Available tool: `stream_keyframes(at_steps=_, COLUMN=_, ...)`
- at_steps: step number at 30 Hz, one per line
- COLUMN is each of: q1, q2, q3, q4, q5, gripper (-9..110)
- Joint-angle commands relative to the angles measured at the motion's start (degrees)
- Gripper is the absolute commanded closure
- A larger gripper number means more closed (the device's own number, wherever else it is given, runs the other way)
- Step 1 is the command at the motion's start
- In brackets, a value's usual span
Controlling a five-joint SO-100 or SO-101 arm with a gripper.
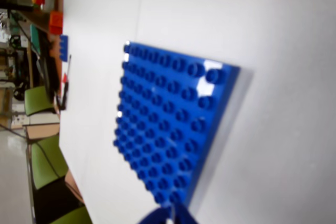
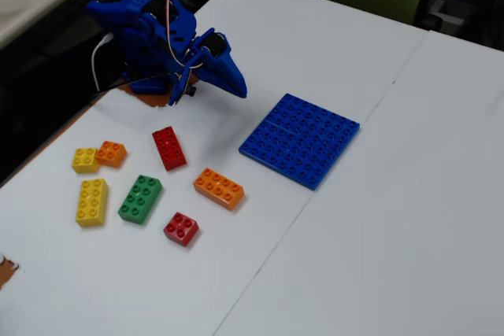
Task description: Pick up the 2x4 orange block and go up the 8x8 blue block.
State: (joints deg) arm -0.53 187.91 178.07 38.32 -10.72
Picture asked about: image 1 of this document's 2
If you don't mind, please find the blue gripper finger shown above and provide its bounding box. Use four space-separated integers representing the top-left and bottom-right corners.
138 206 173 224
173 202 201 224

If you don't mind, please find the green office chair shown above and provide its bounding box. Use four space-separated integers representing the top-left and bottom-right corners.
30 135 70 190
24 86 56 116
33 176 93 224

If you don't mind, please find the blue 8x8 studded baseplate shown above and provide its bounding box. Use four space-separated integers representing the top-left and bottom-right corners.
112 40 241 206

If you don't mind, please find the light wooden desk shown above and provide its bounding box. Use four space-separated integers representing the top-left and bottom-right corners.
22 113 61 141

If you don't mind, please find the thin black red-tagged tool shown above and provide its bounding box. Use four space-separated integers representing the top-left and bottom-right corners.
60 55 72 111

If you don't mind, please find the small blue studded brick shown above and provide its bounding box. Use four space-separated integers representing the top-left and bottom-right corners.
59 35 70 61

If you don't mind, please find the orange-red toy brick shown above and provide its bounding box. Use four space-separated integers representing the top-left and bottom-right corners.
49 10 65 35

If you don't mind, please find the cluttered equipment rack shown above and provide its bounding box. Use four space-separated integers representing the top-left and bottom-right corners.
0 0 34 121

